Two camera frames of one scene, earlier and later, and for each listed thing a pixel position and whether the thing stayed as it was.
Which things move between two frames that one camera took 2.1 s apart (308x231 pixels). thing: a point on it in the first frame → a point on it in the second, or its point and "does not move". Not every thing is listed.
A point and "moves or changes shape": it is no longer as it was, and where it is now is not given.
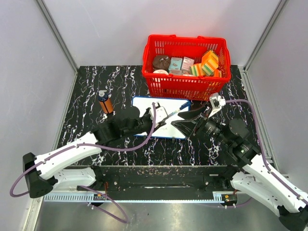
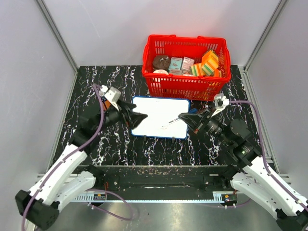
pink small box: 187,62 does not move
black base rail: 154,183 does not move
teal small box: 175,63 does not move
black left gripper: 147,114 → 135,118
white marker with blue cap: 181,107 moves or changes shape
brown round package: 161,62 does not move
